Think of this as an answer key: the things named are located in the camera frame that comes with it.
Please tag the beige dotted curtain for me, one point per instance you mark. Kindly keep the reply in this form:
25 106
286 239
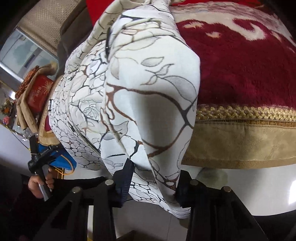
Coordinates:
43 22

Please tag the floral red beige blanket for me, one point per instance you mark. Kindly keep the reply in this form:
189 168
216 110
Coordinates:
245 112

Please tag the red gift box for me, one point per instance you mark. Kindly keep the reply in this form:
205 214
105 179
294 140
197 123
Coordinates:
39 93

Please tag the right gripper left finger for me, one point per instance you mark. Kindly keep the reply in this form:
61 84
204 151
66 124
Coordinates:
69 220

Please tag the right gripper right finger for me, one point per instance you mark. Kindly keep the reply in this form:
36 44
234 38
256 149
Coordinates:
216 214

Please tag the orange black patterned cloth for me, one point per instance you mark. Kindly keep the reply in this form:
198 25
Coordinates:
26 81

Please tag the person left hand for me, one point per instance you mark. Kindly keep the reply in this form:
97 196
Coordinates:
35 182

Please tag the silver floral refrigerator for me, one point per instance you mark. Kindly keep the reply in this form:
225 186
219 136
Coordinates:
20 54

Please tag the dark brown leather sofa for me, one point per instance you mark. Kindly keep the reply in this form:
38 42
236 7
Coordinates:
75 29

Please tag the red blanket on sofa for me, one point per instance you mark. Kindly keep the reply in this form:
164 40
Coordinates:
97 7

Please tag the white black-patterned coat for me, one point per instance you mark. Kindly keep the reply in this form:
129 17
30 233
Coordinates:
129 93

